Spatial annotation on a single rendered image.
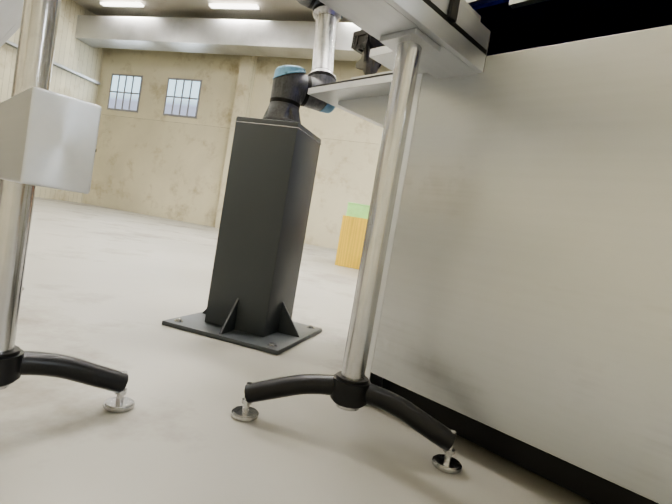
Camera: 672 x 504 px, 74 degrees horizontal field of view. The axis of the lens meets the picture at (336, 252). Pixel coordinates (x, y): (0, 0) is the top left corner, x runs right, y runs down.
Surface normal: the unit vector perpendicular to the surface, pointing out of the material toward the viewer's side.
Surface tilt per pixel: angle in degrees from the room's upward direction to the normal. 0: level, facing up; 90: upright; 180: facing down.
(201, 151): 90
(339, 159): 90
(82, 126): 90
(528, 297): 90
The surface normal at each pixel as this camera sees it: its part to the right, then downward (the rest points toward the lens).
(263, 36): -0.29, 0.00
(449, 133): -0.70, -0.08
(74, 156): 0.69, 0.15
